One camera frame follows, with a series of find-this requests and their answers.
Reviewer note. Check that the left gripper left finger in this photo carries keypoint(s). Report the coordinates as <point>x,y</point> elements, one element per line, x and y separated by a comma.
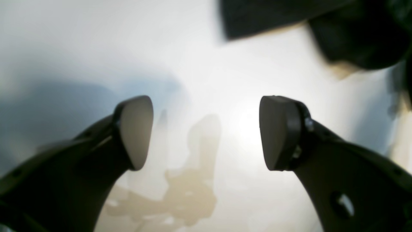
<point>64,188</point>

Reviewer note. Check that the black t-shirt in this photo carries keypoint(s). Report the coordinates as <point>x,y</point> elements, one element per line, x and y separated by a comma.
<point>369,34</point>

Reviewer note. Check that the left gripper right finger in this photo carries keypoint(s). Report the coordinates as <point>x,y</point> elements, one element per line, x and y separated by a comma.
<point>353,189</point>

